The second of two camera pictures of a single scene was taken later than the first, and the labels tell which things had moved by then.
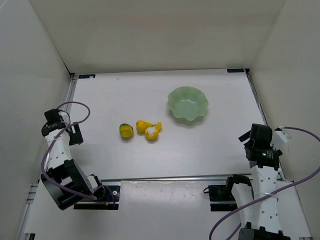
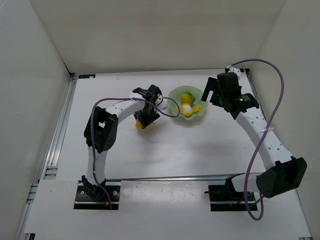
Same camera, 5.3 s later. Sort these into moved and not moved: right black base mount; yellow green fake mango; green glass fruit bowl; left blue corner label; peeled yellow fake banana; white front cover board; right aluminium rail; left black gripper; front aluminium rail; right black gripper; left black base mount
Moved: right black gripper; yellow green fake mango; peeled yellow fake banana; left black gripper
Not moved: green glass fruit bowl; left blue corner label; right aluminium rail; white front cover board; right black base mount; left black base mount; front aluminium rail
